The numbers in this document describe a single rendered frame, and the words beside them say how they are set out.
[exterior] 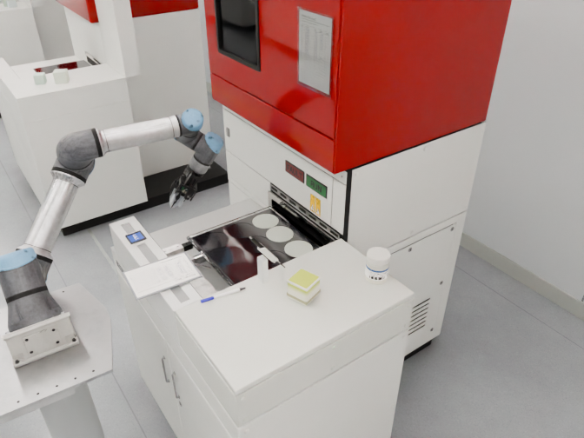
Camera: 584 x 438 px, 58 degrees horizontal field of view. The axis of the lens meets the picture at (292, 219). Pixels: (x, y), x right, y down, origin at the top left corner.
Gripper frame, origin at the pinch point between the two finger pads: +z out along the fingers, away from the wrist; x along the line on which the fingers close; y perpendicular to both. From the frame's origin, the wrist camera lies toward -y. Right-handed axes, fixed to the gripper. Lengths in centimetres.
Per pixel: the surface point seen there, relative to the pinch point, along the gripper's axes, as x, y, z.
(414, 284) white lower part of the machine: 101, 23, -26
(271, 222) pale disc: 31.1, 18.8, -21.7
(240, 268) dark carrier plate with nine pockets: 19, 45, -15
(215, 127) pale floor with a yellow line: 68, -278, 73
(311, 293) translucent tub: 29, 72, -35
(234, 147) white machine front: 15.8, -24.0, -24.2
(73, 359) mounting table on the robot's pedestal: -19, 71, 20
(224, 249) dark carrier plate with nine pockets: 15.6, 33.9, -11.7
